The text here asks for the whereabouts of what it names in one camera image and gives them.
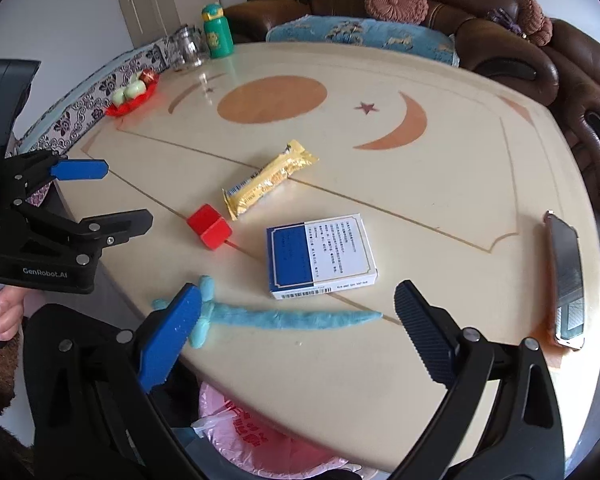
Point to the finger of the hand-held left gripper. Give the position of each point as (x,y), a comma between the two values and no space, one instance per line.
(80,169)
(115,225)

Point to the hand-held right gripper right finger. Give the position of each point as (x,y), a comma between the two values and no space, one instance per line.
(425,335)

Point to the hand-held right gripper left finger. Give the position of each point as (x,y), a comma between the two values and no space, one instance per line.
(170,337)

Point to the dark blue white box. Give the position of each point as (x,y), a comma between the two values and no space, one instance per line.
(320,257)

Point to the pink bin with bag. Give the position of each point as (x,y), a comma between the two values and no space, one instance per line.
(260,440)

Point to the yellow snack wrapper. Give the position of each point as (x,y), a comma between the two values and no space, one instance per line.
(270,180)

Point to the person's left hand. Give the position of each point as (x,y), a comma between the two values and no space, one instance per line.
(5,317)

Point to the bed with patterned blanket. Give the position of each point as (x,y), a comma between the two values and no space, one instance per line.
(80,105)

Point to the red tray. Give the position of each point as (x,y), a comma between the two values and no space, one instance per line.
(130,104)

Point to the green tea cup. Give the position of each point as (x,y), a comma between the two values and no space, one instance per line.
(119,95)
(135,90)

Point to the red block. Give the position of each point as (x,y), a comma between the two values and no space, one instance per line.
(209,226)

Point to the small red packet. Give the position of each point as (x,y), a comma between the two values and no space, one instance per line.
(148,77)

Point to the teal plush toy sword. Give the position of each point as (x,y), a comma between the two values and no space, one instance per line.
(290,319)

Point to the brown fuzzy cloth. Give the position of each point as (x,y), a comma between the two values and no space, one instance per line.
(0,400)

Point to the smartphone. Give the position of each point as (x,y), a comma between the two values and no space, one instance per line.
(567,280)

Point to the glass jug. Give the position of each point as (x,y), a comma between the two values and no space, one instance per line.
(188,50)

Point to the cream wardrobe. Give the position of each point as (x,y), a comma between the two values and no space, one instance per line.
(165,0)

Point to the green water bottle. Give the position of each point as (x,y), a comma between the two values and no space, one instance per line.
(217,32)

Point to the brown leather armchair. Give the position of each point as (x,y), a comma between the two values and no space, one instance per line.
(587,110)

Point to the long brown leather sofa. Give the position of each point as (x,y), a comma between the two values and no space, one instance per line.
(505,67)

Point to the large blue printed sofa cover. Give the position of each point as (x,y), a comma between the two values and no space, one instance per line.
(370,37)

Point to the pink round cushion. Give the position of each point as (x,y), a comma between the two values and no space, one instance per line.
(396,2)
(534,19)

